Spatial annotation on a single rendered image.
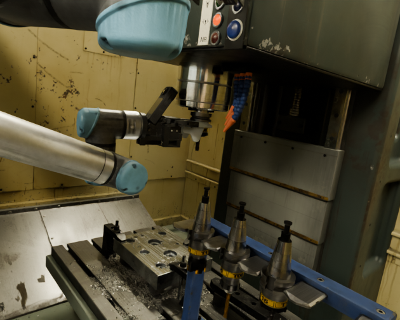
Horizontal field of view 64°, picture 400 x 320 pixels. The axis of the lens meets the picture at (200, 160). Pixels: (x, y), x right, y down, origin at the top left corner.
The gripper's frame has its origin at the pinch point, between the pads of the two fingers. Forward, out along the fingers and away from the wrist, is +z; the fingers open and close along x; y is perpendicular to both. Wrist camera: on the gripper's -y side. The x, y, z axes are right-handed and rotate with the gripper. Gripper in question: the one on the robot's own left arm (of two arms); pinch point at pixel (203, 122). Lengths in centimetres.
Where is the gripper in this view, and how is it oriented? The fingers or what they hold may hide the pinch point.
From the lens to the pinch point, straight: 95.9
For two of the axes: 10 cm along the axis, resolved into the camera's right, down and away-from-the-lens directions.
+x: 4.9, 2.1, -8.5
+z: 8.7, 0.0, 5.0
